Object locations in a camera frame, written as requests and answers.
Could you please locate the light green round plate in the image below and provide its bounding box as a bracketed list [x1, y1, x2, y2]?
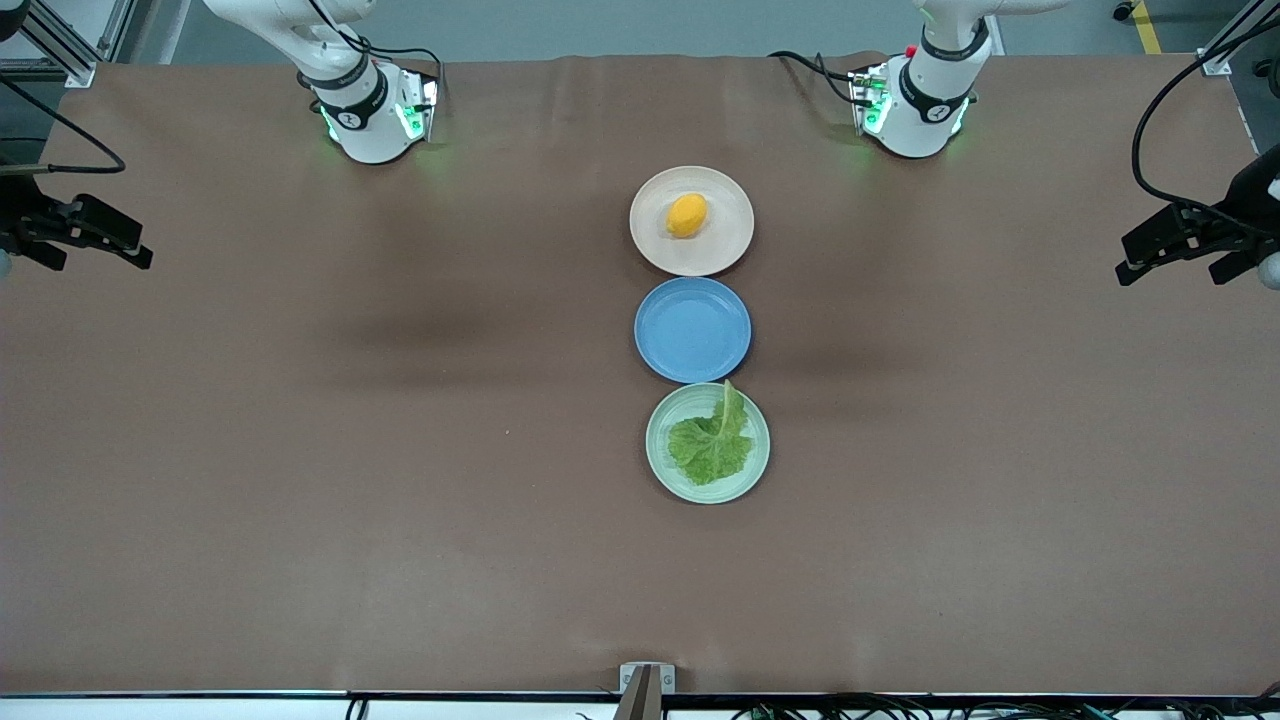
[645, 383, 772, 505]

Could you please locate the brown table cover mat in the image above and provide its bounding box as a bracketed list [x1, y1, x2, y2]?
[0, 50, 1280, 698]

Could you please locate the silver metal mount bracket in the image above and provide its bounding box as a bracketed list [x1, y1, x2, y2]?
[618, 662, 677, 694]

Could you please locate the left arm base black cable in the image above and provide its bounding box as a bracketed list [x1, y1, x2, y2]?
[768, 50, 861, 106]

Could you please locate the arm base black cable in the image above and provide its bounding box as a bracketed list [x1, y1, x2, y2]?
[300, 0, 448, 111]
[768, 50, 861, 106]

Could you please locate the yellow lemon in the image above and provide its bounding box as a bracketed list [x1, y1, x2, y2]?
[666, 193, 710, 240]

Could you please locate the aluminium frame profile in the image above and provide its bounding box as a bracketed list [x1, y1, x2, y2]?
[0, 0, 101, 89]
[97, 0, 138, 63]
[1200, 0, 1280, 77]

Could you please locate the beige round plate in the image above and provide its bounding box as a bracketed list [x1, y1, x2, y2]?
[629, 165, 756, 278]

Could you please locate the right arm base connector bracket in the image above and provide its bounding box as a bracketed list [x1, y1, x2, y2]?
[395, 72, 441, 143]

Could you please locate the left arm base connector bracket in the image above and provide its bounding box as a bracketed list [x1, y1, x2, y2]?
[848, 62, 893, 138]

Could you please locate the green lettuce leaf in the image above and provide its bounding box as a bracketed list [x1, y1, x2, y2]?
[667, 379, 755, 488]

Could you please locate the blue round plate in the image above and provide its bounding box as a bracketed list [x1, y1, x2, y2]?
[634, 277, 753, 385]

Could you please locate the right arm base black cable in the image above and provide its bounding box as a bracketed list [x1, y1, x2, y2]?
[300, 0, 448, 111]

